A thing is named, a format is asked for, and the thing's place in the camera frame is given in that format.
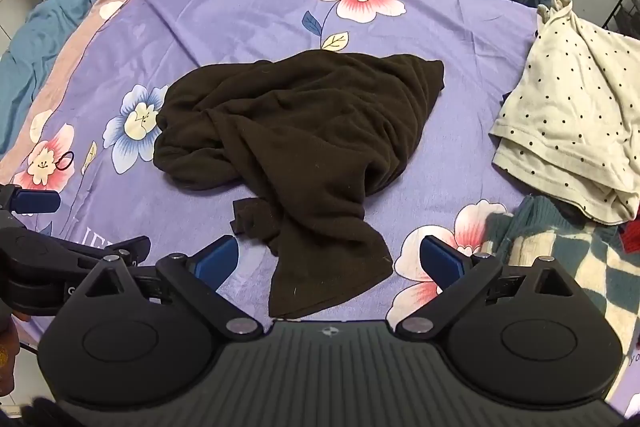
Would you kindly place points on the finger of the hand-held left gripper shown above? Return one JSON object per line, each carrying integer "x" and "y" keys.
{"x": 35, "y": 202}
{"x": 120, "y": 248}

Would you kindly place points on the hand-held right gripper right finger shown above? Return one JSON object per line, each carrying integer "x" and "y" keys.
{"x": 442, "y": 259}

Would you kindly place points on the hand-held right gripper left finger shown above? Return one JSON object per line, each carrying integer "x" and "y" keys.
{"x": 217, "y": 257}

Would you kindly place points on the dark brown shirt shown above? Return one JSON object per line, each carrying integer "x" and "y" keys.
{"x": 300, "y": 132}

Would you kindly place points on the green cream checkered sweater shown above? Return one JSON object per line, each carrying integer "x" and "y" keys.
{"x": 590, "y": 267}

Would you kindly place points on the blue duvet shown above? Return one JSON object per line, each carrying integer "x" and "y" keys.
{"x": 35, "y": 37}

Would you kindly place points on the red cloth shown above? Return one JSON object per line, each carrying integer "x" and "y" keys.
{"x": 631, "y": 232}

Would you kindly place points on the cream polka dot garment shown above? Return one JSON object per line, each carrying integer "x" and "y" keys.
{"x": 565, "y": 107}

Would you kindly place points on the purple floral blanket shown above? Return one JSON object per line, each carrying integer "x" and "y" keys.
{"x": 250, "y": 32}

